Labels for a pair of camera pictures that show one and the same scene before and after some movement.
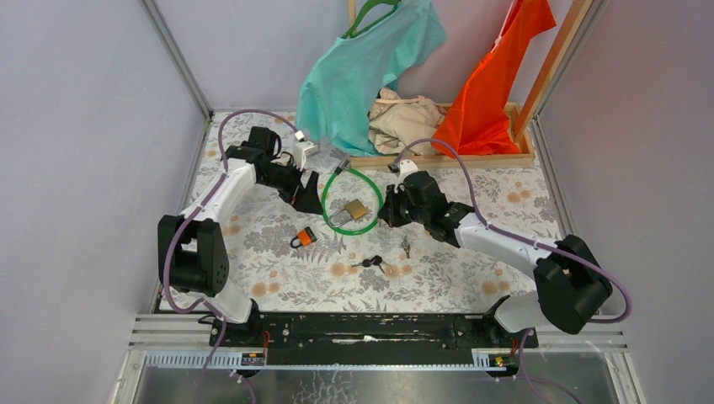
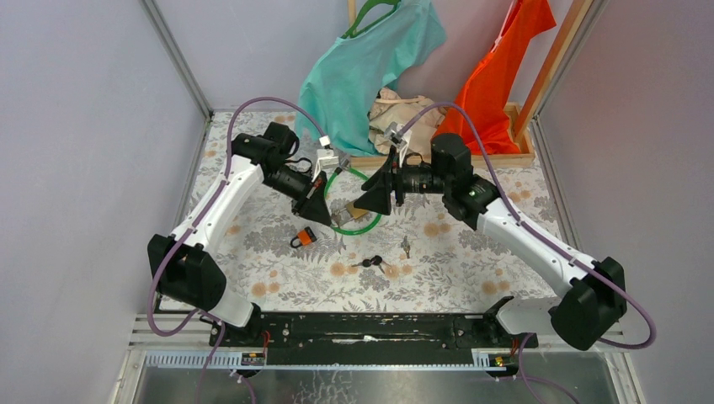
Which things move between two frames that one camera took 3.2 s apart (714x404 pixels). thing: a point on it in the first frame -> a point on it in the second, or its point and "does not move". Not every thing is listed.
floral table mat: x=348 y=258 does not move
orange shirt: x=476 y=122 does not move
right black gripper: x=389 y=213 -> x=378 y=188
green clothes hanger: x=370 y=4 does not move
